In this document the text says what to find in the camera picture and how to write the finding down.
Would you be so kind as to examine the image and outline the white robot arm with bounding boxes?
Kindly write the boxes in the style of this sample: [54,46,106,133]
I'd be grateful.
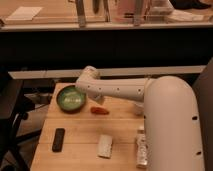
[76,66,205,171]

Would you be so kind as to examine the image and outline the green ceramic bowl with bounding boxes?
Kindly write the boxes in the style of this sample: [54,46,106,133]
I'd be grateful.
[56,85,86,112]

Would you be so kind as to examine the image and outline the white sponge block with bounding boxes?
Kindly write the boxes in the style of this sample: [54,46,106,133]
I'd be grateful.
[98,135,113,158]

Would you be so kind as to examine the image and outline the black remote control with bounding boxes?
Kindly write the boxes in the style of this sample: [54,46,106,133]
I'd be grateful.
[52,128,65,152]

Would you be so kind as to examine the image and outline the white plastic bottle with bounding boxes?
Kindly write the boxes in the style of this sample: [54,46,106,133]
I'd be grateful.
[135,126,147,169]

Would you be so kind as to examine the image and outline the black office chair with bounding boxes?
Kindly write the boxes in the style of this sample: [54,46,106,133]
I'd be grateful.
[0,70,41,171]

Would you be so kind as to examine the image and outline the white paper sheet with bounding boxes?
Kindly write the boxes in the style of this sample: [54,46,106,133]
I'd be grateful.
[6,6,42,21]

